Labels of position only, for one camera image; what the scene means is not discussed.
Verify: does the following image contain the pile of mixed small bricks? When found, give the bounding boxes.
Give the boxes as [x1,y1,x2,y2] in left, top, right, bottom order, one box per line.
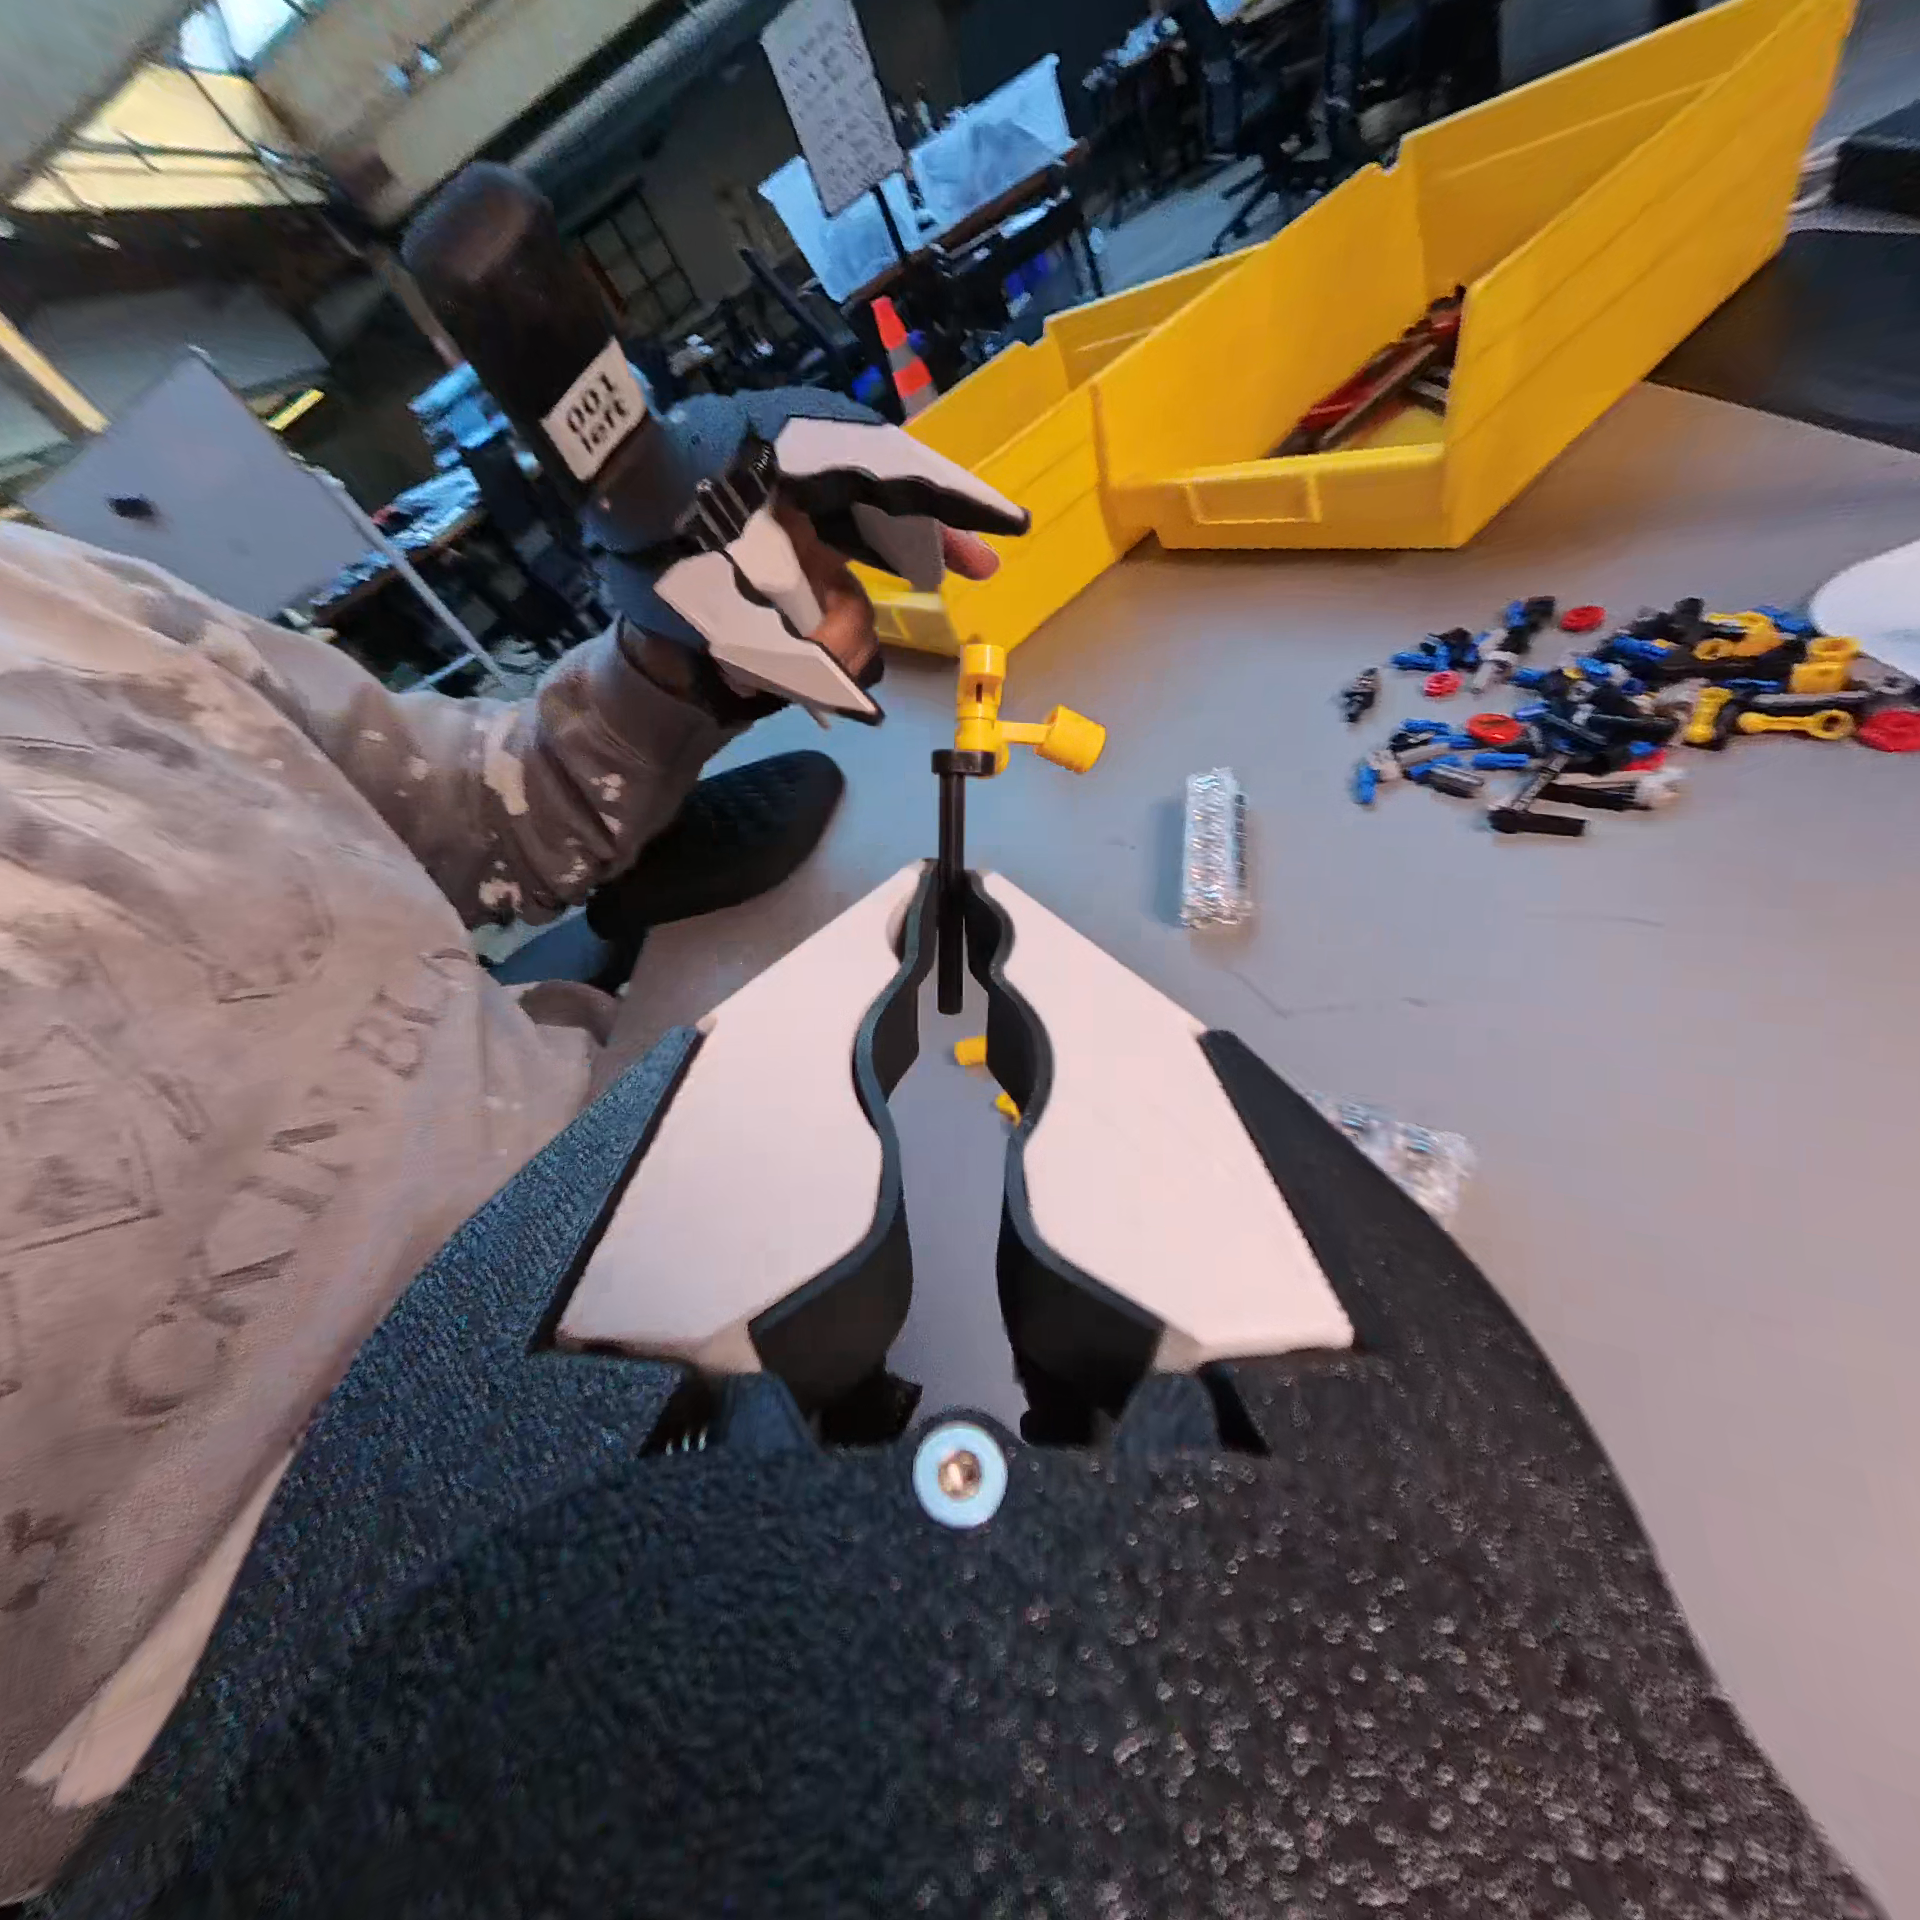
[1339,595,1920,840]

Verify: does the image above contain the clear plastic parts bag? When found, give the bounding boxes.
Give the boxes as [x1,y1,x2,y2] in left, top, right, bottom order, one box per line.
[1183,765,1254,930]

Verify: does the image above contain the grey desk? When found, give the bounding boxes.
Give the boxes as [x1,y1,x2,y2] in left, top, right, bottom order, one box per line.
[486,381,1920,1914]

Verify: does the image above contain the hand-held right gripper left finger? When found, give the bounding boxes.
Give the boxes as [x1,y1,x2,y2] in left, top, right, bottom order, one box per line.
[560,863,943,1411]

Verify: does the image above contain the yellow plastic bin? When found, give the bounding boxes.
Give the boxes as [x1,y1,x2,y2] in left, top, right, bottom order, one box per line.
[1094,0,1864,554]
[863,246,1254,662]

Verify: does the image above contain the red and black beam assembly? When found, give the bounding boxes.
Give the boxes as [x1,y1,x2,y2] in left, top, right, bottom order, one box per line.
[1266,285,1464,460]

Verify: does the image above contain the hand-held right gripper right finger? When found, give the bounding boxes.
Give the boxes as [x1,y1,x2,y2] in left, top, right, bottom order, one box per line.
[963,867,1357,1407]

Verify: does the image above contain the person's torso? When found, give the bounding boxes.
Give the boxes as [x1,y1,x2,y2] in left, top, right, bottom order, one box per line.
[0,516,630,1817]

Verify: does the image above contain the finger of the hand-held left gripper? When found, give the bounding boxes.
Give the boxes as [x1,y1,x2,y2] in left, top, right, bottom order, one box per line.
[772,419,1034,590]
[656,501,887,728]

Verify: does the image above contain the white book stand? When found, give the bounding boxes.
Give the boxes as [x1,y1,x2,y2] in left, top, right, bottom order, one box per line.
[1808,539,1920,683]

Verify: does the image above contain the orange traffic cone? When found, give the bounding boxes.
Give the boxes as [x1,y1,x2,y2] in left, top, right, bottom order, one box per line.
[869,296,942,421]

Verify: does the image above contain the person's left hand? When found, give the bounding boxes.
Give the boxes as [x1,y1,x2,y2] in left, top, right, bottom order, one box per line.
[793,513,1000,683]

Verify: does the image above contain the black axle with yellow connectors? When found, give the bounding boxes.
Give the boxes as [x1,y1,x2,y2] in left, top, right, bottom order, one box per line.
[930,641,1108,1016]

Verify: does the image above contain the black flat box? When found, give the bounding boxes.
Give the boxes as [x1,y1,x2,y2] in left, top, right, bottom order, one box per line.
[1831,132,1920,219]

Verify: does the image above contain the dark grey table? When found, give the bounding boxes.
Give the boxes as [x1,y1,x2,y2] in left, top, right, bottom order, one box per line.
[1649,134,1920,452]

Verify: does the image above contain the white partition panel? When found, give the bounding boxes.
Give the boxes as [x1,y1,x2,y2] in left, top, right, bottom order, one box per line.
[23,352,377,615]

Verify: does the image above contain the person's left forearm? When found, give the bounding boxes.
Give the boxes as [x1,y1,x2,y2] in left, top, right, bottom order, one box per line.
[449,605,753,938]

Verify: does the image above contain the white sign board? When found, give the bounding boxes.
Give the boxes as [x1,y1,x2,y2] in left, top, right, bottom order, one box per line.
[763,0,906,219]

